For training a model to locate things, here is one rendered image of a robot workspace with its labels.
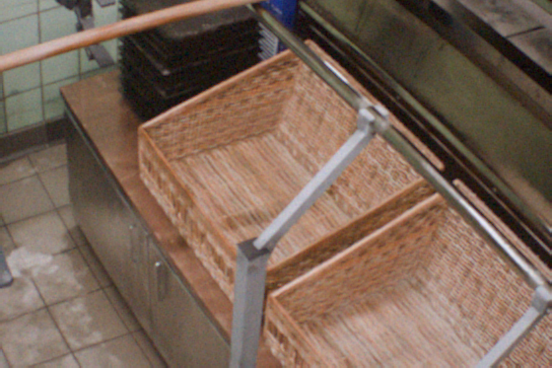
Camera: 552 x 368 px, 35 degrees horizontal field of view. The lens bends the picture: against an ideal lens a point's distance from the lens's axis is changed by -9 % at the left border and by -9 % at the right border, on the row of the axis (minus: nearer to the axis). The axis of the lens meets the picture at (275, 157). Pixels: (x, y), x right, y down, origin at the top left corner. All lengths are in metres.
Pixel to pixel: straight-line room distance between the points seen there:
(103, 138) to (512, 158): 1.11
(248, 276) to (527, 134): 0.63
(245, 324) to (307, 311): 0.25
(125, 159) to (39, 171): 0.93
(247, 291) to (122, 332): 1.10
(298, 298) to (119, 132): 0.80
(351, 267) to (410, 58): 0.48
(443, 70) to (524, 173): 0.32
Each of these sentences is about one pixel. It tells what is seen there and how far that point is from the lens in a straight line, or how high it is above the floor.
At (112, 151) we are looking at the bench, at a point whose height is 0.58.
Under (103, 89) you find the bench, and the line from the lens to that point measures 2.67.
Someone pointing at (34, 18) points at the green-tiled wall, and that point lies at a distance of 3.12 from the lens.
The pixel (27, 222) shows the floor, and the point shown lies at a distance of 3.11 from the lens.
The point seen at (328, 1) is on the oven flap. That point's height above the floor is 0.98.
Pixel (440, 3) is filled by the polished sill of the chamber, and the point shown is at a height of 1.18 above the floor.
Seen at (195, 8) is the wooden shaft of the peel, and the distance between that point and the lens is 1.81.
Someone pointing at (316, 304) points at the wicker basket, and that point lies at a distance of 1.99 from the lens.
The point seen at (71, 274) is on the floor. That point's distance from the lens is 2.93.
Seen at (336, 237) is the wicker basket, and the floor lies 0.76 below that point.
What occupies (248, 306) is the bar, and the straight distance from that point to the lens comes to 1.74.
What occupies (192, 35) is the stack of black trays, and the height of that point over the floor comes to 0.91.
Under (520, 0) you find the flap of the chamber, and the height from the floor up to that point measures 1.41.
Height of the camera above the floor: 2.11
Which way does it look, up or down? 39 degrees down
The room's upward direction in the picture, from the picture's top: 6 degrees clockwise
